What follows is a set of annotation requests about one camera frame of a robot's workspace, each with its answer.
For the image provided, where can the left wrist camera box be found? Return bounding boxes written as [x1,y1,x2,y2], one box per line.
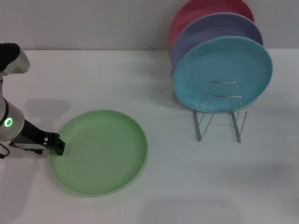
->
[8,142,47,154]

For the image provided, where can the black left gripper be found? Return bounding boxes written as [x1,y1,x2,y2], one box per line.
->
[13,119,72,156]

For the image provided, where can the turquoise blue plate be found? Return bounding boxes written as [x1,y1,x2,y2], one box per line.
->
[173,36,273,114]

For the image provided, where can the green plate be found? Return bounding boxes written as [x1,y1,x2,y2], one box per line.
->
[48,109,149,198]

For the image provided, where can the red plate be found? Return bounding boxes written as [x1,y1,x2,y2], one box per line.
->
[169,0,255,51]

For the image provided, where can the metal wire plate rack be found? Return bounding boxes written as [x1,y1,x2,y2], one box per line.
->
[193,81,248,143]

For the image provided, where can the purple plate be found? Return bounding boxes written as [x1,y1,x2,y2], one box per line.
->
[171,13,264,70]

